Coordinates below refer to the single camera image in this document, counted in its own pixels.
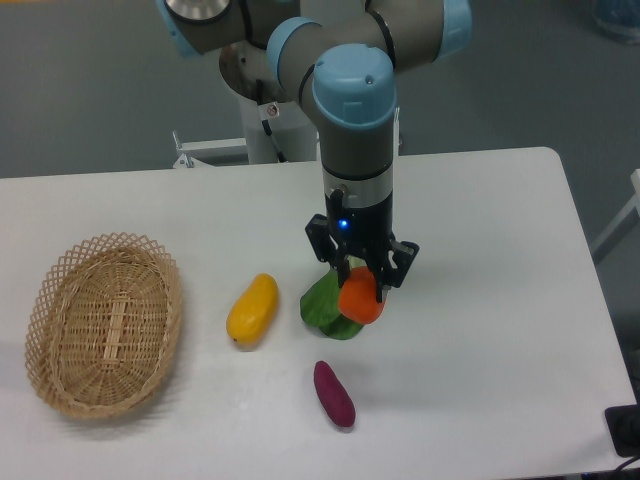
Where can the orange fruit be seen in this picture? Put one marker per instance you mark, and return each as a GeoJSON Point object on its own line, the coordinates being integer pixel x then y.
{"type": "Point", "coordinates": [357, 300]}

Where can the black device at edge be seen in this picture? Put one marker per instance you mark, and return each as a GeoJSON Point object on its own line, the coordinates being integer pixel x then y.
{"type": "Point", "coordinates": [623, 426]}

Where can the green leafy vegetable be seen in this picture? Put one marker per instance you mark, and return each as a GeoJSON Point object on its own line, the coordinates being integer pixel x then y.
{"type": "Point", "coordinates": [325, 307]}

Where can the white frame at right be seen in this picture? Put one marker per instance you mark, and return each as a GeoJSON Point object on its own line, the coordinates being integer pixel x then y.
{"type": "Point", "coordinates": [619, 227]}

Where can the yellow mango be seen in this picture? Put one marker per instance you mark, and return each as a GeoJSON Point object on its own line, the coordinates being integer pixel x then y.
{"type": "Point", "coordinates": [253, 312]}

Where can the blue object top right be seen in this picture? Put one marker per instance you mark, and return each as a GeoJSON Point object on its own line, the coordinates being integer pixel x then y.
{"type": "Point", "coordinates": [617, 19]}

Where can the purple sweet potato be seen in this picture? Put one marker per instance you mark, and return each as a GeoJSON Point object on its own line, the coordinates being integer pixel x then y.
{"type": "Point", "coordinates": [333, 397]}

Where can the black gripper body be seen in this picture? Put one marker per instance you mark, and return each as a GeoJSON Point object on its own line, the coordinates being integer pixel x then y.
{"type": "Point", "coordinates": [365, 233]}

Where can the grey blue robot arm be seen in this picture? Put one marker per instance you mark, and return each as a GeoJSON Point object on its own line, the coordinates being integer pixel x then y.
{"type": "Point", "coordinates": [412, 33]}

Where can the woven wicker basket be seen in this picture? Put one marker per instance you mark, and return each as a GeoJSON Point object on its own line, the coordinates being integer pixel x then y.
{"type": "Point", "coordinates": [105, 326]}

